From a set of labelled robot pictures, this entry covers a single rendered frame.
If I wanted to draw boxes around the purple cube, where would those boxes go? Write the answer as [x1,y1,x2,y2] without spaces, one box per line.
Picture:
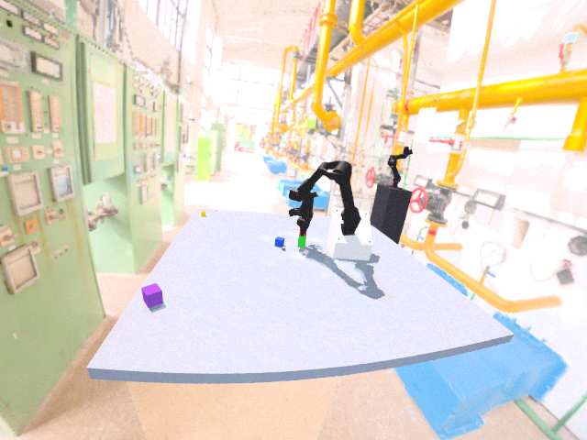
[141,283,163,308]

